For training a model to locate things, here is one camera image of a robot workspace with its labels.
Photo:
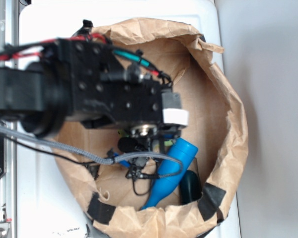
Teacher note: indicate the green plush frog toy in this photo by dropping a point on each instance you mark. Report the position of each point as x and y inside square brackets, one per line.
[167, 142]

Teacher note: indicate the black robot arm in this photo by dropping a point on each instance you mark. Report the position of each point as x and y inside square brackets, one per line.
[36, 99]

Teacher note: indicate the black gripper finger with white pad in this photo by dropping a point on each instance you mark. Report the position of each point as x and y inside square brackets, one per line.
[172, 112]

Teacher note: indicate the blue plastic bottle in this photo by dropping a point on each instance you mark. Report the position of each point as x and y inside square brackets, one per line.
[184, 152]

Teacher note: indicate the aluminium frame rail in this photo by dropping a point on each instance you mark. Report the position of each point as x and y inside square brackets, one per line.
[8, 210]

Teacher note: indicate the dark teal scraper tool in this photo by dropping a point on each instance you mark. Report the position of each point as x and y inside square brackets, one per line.
[190, 186]

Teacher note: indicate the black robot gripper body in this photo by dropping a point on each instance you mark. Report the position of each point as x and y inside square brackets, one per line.
[103, 85]

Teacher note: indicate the brown paper lined bin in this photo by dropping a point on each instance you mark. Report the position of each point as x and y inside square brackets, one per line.
[217, 127]

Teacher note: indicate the white plastic tote lid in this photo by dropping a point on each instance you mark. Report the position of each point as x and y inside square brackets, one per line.
[45, 206]

